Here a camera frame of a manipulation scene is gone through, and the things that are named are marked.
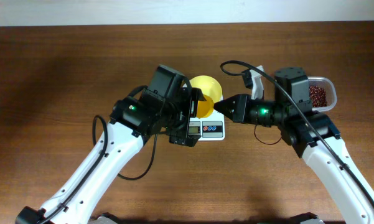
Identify yellow plastic bowl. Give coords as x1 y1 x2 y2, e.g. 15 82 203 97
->
190 75 222 103

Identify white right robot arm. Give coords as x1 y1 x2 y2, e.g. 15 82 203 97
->
214 67 374 223

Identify clear plastic container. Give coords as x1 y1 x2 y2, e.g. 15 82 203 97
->
308 77 337 112

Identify red adzuki beans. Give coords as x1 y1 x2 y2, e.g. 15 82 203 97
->
309 86 327 108

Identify yellow plastic scoop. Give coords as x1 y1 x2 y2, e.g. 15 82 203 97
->
196 95 214 119

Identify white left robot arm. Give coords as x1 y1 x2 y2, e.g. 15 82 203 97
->
15 65 205 223

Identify white digital kitchen scale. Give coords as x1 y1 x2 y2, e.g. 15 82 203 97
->
189 109 225 141

